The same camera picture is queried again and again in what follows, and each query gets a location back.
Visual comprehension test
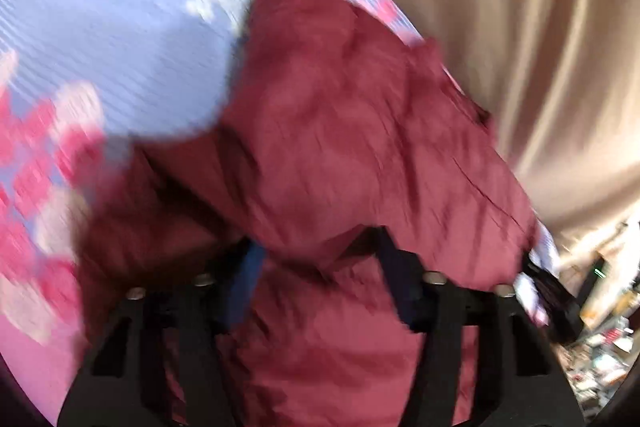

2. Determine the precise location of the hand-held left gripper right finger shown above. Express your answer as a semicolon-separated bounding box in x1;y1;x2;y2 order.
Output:
374;227;586;427

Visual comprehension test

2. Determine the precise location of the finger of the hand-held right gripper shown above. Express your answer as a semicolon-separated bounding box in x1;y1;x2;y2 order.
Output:
521;253;585;345

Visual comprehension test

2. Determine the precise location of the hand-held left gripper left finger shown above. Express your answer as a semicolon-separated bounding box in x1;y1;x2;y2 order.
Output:
57;238;269;427

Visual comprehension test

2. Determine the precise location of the maroon padded jacket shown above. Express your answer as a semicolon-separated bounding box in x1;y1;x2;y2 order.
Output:
75;0;543;427

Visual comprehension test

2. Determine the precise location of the cluttered shelf of goods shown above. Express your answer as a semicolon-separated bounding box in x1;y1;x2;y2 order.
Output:
555;219;640;418

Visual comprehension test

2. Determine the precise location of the beige curtain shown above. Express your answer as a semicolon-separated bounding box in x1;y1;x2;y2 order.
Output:
310;0;640;238

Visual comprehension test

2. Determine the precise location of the pink and lilac floral bedsheet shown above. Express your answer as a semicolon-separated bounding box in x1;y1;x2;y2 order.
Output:
0;0;561;413

